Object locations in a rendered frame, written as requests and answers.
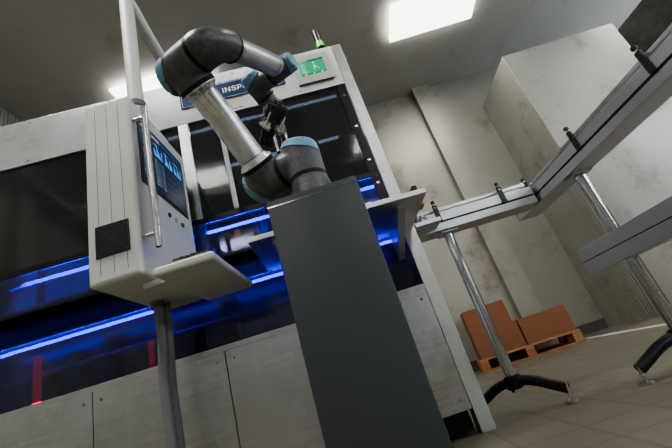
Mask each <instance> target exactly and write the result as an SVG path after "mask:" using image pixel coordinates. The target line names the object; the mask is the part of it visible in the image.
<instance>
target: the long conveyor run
mask: <svg viewBox="0 0 672 448"><path fill-rule="evenodd" d="M637 49H638V46H637V45H633V46H631V47H630V51H631V52H635V54H634V56H635V57H636V59H637V60H638V62H637V63H636V64H635V65H634V66H633V67H632V68H631V70H630V71H629V72H628V73H627V74H626V75H625V76H624V77H623V79H622V80H621V81H620V82H619V83H618V84H617V85H616V86H615V88H614V89H613V90H612V91H611V92H610V93H609V94H608V95H607V97H606V98H605V99H604V100H603V101H602V102H601V103H600V104H599V106H598V107H597V108H596V109H595V110H594V111H593V112H592V113H591V115H590V116H589V117H588V118H587V119H586V120H585V121H584V122H583V124H582V125H581V126H580V127H579V128H578V129H577V130H576V131H575V132H574V133H572V132H571V131H568V130H569V128H568V127H564V128H563V130H564V131H565V132H567V133H566V135H567V137H568V138H569V139H568V140H567V142H566V143H565V144H564V145H563V146H562V147H561V148H560V149H559V151H558V152H557V153H556V154H555V155H554V156H553V157H552V158H551V160H550V161H549V162H548V163H547V164H546V165H545V166H544V167H543V169H542V170H541V171H540V172H539V173H538V174H537V175H536V176H535V178H534V179H533V180H532V181H531V182H530V183H528V184H527V182H525V179H524V178H522V179H521V182H523V184H524V187H528V186H530V187H531V189H532V190H533V192H534V194H535V196H536V197H537V199H538V202H537V203H536V204H535V205H534V206H533V207H532V208H531V209H530V210H529V211H526V212H523V213H520V214H516V216H517V218H518V220H519V221H523V220H526V219H529V218H533V217H536V216H539V215H540V214H541V213H542V212H543V211H545V210H546V209H547V208H548V207H549V206H550V205H551V204H552V203H553V202H555V201H556V200H557V199H558V198H559V197H560V196H561V195H562V194H564V193H565V192H566V191H567V190H568V189H569V188H570V187H571V186H572V185H574V184H575V183H576V181H575V180H572V181H569V182H565V180H566V179H567V178H568V177H569V176H570V175H571V174H572V173H573V172H574V171H577V170H580V169H583V168H587V167H590V166H593V167H594V166H595V165H596V164H597V163H598V162H599V161H600V160H601V159H603V158H604V157H605V156H606V155H607V154H608V153H609V152H610V151H611V150H613V149H614V148H615V147H616V146H617V145H618V144H619V143H620V142H621V141H623V140H624V139H625V138H626V137H627V136H628V135H629V134H630V133H632V132H633V131H634V130H635V129H636V128H637V127H638V126H639V125H640V124H642V123H643V122H644V121H645V120H646V119H647V118H648V117H649V116H650V115H652V114H653V113H654V112H655V111H656V110H657V109H658V108H659V107H660V106H662V105H663V104H664V103H665V102H666V101H667V100H668V99H669V98H671V97H672V23H671V24H670V26H669V27H668V28H667V29H666V30H665V31H664V32H663V33H662V35H661V36H660V37H659V38H658V39H657V40H656V41H655V43H654V44H653V45H652V46H651V47H650V48H649V49H648V50H647V52H644V53H643V51H642V50H641V49H639V50H637Z"/></svg>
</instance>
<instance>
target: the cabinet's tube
mask: <svg viewBox="0 0 672 448"><path fill-rule="evenodd" d="M119 7H120V19H121V30H122V42H123V53H124V65H125V77H126V88H127V97H128V98H129V99H130V100H131V101H132V102H133V103H134V104H135V105H136V107H137V108H138V109H140V107H141V106H146V102H145V101H144V96H143V87H142V78H141V68H140V59H139V50H138V41H137V32H136V22H135V13H134V4H133V0H119Z"/></svg>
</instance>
